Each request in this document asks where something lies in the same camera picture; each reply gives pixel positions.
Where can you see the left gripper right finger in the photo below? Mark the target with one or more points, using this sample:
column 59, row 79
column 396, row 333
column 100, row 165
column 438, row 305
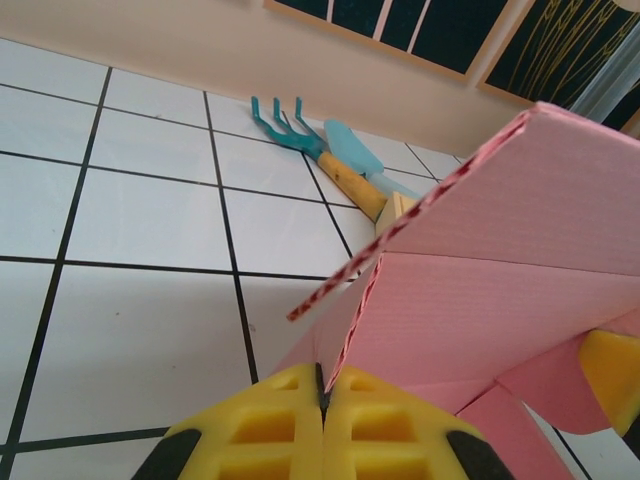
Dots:
column 390, row 435

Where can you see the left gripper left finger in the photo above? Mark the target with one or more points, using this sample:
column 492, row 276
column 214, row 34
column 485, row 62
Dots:
column 260, row 430

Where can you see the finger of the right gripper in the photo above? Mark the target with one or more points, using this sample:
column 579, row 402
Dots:
column 612, row 375

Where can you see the pink paper box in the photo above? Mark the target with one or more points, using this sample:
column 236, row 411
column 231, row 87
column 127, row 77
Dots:
column 500, row 225

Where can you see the light blue trowel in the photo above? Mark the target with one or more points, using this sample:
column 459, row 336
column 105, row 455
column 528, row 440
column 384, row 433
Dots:
column 352, row 150

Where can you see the aluminium corner post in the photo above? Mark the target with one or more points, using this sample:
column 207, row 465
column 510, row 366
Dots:
column 610, row 75

